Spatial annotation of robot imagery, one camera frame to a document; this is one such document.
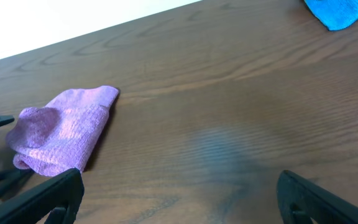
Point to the purple microfibre cloth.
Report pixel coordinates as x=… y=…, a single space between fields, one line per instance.
x=62 y=134

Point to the blue cloth in pile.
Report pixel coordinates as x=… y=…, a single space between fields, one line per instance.
x=334 y=14

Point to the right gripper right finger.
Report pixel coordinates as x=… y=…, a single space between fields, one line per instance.
x=301 y=201

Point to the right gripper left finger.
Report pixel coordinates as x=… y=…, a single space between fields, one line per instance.
x=58 y=199

